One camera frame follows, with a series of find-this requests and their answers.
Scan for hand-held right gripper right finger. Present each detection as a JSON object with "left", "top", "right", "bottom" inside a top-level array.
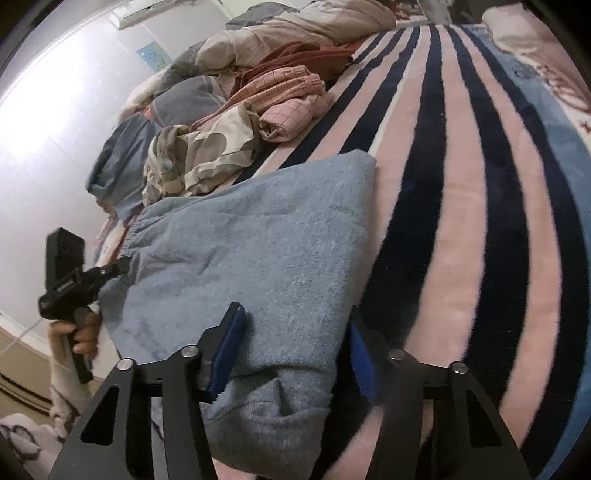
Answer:
[{"left": 348, "top": 318, "right": 532, "bottom": 480}]

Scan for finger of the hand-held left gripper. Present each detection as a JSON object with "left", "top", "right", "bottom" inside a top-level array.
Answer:
[{"left": 99, "top": 255, "right": 133, "bottom": 283}]

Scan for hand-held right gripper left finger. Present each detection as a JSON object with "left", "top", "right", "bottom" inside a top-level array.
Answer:
[{"left": 48, "top": 302, "right": 247, "bottom": 480}]

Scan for blue-grey pants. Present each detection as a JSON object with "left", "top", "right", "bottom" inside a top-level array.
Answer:
[{"left": 98, "top": 150, "right": 377, "bottom": 480}]

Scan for person's left forearm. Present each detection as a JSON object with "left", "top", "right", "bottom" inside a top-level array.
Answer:
[{"left": 48, "top": 346, "right": 100, "bottom": 416}]

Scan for person's left hand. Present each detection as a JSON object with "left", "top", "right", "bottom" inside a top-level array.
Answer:
[{"left": 48, "top": 309, "right": 101, "bottom": 358}]

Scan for blue-grey cloth bundle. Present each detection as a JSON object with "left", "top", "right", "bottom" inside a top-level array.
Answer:
[{"left": 85, "top": 113, "right": 162, "bottom": 222}]

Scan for beige patterned garment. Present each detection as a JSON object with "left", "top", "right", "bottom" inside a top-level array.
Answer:
[{"left": 142, "top": 102, "right": 264, "bottom": 206}]

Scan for striped pink navy blanket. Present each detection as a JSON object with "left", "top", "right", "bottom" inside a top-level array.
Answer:
[{"left": 231, "top": 23, "right": 591, "bottom": 480}]

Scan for person's patterned fleece clothing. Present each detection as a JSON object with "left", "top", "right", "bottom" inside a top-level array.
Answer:
[{"left": 0, "top": 413, "right": 70, "bottom": 480}]

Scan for grey pillow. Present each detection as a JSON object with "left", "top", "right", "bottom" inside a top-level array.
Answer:
[{"left": 150, "top": 76, "right": 227, "bottom": 127}]

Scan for pink checked garment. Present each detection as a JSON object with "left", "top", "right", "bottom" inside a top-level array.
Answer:
[{"left": 191, "top": 65, "right": 335, "bottom": 143}]

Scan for white air conditioner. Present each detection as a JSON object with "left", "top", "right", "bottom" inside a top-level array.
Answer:
[{"left": 111, "top": 0, "right": 178, "bottom": 31}]

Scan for printed bed sheet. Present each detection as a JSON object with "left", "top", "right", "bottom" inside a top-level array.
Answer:
[{"left": 462, "top": 23, "right": 591, "bottom": 480}]

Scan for pink grey quilt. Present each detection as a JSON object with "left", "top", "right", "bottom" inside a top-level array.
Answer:
[{"left": 124, "top": 0, "right": 398, "bottom": 116}]

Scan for rust red garment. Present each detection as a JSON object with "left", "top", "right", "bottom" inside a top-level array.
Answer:
[{"left": 249, "top": 41, "right": 365, "bottom": 84}]

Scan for pink white pillow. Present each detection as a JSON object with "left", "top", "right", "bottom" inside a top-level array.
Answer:
[{"left": 482, "top": 0, "right": 591, "bottom": 61}]

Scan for white cable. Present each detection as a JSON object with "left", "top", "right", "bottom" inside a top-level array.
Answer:
[{"left": 0, "top": 318, "right": 42, "bottom": 356}]

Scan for light blue wall poster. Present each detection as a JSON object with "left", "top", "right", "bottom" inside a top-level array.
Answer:
[{"left": 137, "top": 41, "right": 172, "bottom": 71}]

